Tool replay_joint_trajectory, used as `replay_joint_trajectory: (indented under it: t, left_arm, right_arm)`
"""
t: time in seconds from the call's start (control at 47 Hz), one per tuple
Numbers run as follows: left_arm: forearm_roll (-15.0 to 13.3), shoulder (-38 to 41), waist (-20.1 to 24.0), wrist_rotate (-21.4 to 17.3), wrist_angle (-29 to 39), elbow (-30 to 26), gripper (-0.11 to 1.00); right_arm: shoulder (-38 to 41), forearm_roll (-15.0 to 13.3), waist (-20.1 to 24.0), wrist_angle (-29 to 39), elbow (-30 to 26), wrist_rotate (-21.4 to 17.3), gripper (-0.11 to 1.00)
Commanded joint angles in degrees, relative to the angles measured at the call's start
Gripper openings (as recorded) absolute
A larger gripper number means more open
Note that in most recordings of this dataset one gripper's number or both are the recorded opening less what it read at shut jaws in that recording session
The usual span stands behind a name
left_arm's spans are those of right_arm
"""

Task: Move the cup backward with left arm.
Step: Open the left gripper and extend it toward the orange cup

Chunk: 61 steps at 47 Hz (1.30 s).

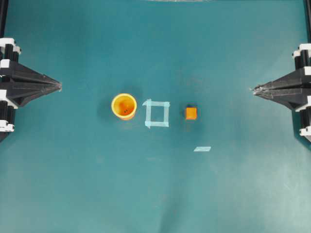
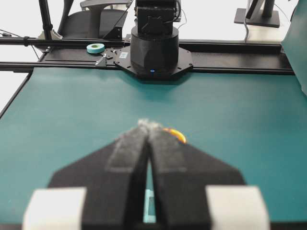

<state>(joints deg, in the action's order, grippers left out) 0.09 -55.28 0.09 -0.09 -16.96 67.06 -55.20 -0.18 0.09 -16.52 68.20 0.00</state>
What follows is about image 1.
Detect black frame post right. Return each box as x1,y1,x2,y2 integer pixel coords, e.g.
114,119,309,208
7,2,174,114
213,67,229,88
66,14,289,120
303,0,311,43

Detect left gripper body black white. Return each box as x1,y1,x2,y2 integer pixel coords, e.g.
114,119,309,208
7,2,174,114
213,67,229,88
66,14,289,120
0,37,21,142

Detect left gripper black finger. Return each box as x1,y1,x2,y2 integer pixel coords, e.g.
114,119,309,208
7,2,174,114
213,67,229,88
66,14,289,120
9,61,61,87
9,83,62,107

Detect orange cube block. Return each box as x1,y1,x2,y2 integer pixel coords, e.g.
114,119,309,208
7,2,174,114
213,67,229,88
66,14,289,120
185,104,197,120

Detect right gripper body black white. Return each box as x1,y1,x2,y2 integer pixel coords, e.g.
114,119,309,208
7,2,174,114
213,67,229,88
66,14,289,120
292,43,311,142

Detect light blue tape square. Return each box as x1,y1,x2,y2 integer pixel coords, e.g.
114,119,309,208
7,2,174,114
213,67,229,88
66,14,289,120
142,99,170,129

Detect black frame post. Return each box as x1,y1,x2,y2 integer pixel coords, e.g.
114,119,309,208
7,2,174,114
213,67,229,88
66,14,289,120
0,0,9,38
303,0,311,43

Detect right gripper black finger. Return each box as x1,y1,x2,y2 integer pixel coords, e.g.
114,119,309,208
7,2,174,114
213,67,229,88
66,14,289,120
252,68,304,92
252,87,304,110

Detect light blue tape strip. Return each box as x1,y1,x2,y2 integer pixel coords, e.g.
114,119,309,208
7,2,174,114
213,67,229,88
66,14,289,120
194,146,211,152

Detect black frame post left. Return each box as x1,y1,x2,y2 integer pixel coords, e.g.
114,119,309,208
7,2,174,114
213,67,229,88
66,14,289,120
0,0,9,38

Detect orange plastic cup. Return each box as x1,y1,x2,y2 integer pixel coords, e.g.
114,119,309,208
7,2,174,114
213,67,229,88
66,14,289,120
111,93,137,120

